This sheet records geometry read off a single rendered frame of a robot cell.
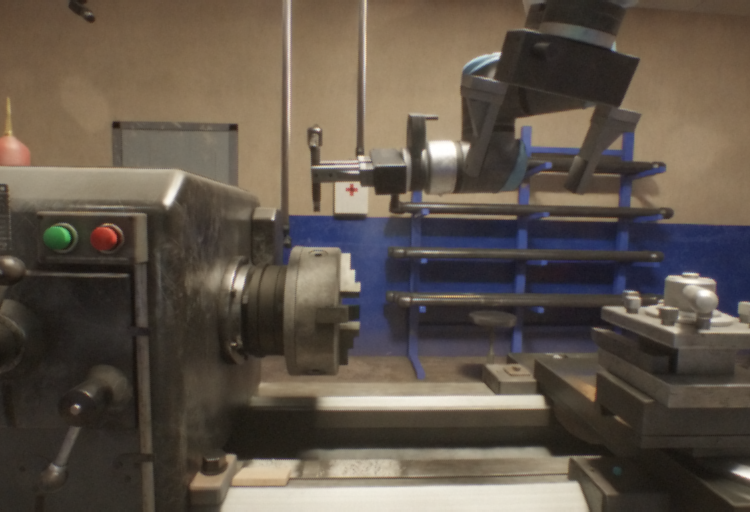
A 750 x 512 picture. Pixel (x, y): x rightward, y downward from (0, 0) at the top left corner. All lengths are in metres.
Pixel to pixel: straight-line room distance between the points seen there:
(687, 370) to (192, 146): 3.88
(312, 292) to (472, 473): 0.42
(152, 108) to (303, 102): 1.37
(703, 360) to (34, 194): 0.93
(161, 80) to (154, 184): 3.77
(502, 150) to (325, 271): 0.36
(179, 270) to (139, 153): 3.70
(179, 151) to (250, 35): 1.23
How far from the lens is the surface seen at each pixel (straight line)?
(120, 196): 0.62
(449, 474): 0.79
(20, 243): 0.68
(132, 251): 0.57
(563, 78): 0.48
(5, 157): 1.05
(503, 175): 0.71
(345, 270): 0.84
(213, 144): 4.03
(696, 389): 0.67
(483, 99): 0.46
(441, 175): 0.67
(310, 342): 0.70
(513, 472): 0.83
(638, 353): 0.70
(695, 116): 5.18
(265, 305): 0.74
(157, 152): 4.20
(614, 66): 0.51
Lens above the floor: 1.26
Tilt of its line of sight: 4 degrees down
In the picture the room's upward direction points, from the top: 1 degrees clockwise
